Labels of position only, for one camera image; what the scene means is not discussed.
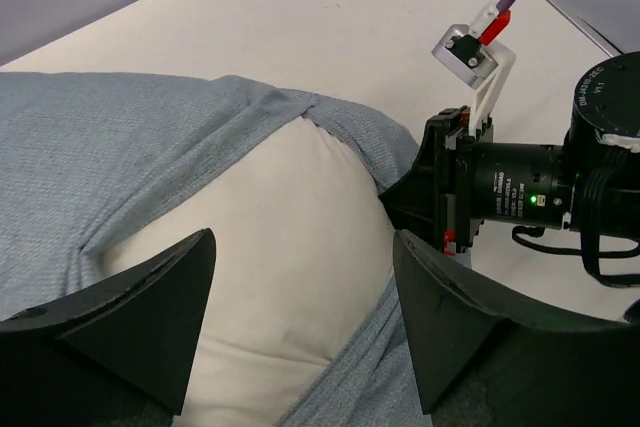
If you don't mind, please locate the grey-blue pillowcase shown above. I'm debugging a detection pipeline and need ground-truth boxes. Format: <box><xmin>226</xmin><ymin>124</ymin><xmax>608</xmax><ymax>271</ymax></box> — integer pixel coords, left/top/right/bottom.
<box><xmin>1</xmin><ymin>73</ymin><xmax>430</xmax><ymax>426</ymax></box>

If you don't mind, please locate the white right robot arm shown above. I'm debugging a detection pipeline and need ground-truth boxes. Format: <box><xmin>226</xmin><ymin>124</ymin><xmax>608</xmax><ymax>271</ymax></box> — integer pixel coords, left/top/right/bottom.
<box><xmin>381</xmin><ymin>52</ymin><xmax>639</xmax><ymax>288</ymax></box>

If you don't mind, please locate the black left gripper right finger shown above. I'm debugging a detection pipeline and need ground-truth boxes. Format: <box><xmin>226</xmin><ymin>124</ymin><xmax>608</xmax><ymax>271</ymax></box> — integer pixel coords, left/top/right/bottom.
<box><xmin>393</xmin><ymin>231</ymin><xmax>639</xmax><ymax>427</ymax></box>

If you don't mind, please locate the white pillow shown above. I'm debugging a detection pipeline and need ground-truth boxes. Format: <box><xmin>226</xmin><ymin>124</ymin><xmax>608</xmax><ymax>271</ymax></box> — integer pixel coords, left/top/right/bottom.
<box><xmin>101</xmin><ymin>118</ymin><xmax>393</xmax><ymax>426</ymax></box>

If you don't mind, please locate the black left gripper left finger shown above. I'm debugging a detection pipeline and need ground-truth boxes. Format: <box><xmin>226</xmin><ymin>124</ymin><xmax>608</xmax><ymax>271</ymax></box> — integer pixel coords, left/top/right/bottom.
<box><xmin>1</xmin><ymin>229</ymin><xmax>216</xmax><ymax>426</ymax></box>

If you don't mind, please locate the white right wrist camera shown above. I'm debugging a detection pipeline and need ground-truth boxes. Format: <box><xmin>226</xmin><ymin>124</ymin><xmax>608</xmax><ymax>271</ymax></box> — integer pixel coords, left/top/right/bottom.
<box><xmin>432</xmin><ymin>3</ymin><xmax>516</xmax><ymax>137</ymax></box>

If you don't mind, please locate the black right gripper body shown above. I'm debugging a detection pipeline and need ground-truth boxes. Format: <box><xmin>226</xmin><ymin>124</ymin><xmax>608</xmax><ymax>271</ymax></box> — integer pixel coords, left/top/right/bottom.
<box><xmin>378</xmin><ymin>106</ymin><xmax>496</xmax><ymax>256</ymax></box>

